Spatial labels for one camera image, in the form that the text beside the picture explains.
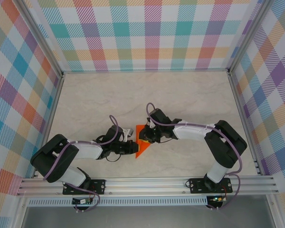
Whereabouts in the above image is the orange cloth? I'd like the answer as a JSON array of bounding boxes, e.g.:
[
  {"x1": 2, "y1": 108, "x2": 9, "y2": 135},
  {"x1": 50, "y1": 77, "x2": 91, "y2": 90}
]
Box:
[{"x1": 134, "y1": 124, "x2": 155, "y2": 159}]

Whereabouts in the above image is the clear plastic box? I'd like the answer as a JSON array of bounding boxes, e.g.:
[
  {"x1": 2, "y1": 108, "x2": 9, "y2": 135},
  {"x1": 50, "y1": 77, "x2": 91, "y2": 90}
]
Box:
[{"x1": 123, "y1": 128, "x2": 135, "y2": 141}]

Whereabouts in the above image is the grey metal panel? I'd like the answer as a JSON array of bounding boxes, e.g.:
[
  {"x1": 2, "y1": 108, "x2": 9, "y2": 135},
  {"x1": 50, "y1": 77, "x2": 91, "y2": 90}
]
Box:
[{"x1": 21, "y1": 206, "x2": 276, "y2": 228}]

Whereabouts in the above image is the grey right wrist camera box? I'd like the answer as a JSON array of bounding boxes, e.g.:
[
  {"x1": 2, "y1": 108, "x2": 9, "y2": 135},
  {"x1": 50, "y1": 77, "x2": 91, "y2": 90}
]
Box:
[{"x1": 144, "y1": 118, "x2": 156, "y2": 131}]

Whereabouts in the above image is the aluminium mounting rail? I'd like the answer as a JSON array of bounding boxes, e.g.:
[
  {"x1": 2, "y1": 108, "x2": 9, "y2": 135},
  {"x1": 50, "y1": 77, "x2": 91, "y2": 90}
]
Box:
[{"x1": 16, "y1": 175, "x2": 280, "y2": 197}]

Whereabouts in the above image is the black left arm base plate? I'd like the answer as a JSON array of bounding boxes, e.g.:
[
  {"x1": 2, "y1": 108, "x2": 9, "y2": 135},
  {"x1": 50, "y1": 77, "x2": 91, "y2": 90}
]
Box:
[{"x1": 62, "y1": 179, "x2": 107, "y2": 196}]

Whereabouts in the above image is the slotted grey cable duct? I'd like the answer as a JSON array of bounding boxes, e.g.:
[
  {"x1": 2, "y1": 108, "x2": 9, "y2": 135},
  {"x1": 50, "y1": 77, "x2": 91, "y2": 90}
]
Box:
[{"x1": 28, "y1": 198, "x2": 209, "y2": 207}]

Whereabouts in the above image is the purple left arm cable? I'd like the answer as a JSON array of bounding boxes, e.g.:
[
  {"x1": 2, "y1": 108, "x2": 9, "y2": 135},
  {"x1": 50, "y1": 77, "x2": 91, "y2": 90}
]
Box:
[{"x1": 43, "y1": 115, "x2": 121, "y2": 213}]

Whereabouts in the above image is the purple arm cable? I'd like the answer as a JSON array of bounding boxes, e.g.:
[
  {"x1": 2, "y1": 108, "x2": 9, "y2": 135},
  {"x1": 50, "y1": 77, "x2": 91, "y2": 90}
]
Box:
[
  {"x1": 43, "y1": 115, "x2": 121, "y2": 213},
  {"x1": 146, "y1": 102, "x2": 243, "y2": 212}
]

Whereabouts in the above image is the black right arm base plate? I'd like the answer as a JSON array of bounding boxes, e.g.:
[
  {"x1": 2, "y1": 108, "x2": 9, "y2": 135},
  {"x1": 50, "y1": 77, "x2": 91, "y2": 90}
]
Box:
[{"x1": 189, "y1": 178, "x2": 233, "y2": 194}]

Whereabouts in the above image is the aluminium table edge rail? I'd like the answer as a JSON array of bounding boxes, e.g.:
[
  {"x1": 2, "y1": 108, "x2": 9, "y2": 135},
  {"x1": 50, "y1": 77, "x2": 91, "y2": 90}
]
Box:
[
  {"x1": 61, "y1": 68, "x2": 230, "y2": 75},
  {"x1": 228, "y1": 71, "x2": 262, "y2": 176},
  {"x1": 32, "y1": 73, "x2": 65, "y2": 179}
]

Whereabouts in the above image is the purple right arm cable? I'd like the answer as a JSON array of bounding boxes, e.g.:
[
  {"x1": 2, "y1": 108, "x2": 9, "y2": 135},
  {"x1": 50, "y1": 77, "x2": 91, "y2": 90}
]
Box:
[{"x1": 146, "y1": 102, "x2": 243, "y2": 212}]

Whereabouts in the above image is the aluminium frame post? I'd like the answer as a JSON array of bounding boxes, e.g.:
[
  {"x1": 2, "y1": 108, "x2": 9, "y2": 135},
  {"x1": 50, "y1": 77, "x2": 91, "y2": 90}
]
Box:
[
  {"x1": 227, "y1": 0, "x2": 274, "y2": 76},
  {"x1": 13, "y1": 0, "x2": 65, "y2": 79}
]

